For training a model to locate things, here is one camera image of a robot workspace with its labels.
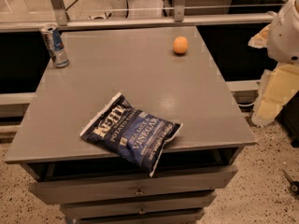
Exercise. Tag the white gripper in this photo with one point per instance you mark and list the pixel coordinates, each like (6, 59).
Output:
(285, 37)

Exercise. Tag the silver blue redbull can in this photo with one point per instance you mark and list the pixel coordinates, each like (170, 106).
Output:
(54, 45)

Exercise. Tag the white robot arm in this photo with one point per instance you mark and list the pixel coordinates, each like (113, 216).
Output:
(277, 87)

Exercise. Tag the orange fruit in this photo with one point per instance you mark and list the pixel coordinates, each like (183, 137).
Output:
(180, 45)

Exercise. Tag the grey drawer cabinet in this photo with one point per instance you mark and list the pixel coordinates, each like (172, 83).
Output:
(187, 89)

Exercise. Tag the black caster wheel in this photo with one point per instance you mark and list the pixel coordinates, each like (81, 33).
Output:
(294, 184)

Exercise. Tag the blue kettle chips bag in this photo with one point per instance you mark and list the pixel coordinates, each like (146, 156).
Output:
(131, 133)

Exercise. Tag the bottom grey drawer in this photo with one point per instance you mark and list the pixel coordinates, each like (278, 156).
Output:
(165, 217)

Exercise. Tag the grey drawer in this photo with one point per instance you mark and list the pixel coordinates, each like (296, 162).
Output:
(140, 205)
(165, 217)
(136, 185)

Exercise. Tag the middle grey drawer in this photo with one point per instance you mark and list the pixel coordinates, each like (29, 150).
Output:
(140, 205)

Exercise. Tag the grey low shelf beam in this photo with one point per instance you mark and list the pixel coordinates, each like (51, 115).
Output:
(15, 104)

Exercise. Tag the top grey drawer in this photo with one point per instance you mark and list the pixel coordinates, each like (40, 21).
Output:
(136, 185)

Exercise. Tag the metal railing frame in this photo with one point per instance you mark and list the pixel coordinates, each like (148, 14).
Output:
(30, 15)

